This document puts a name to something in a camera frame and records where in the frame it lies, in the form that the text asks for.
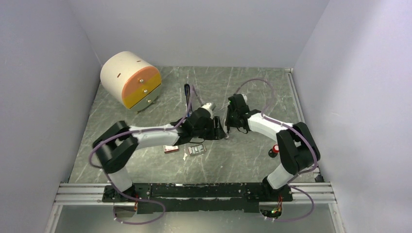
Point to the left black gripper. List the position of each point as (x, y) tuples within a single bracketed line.
[(217, 133)]

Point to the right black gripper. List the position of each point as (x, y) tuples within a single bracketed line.
[(228, 123)]

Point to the red staples box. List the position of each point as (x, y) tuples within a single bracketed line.
[(170, 149)]

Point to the blue black stapler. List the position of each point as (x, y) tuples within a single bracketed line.
[(188, 98)]

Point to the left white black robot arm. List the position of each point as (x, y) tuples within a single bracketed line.
[(115, 147)]

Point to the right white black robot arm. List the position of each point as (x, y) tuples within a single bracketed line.
[(297, 149)]

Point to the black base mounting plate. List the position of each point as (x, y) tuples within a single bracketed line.
[(193, 197)]

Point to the round white orange drawer box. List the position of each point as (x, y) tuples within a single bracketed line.
[(133, 82)]

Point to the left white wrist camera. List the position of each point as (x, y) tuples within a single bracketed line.
[(209, 107)]

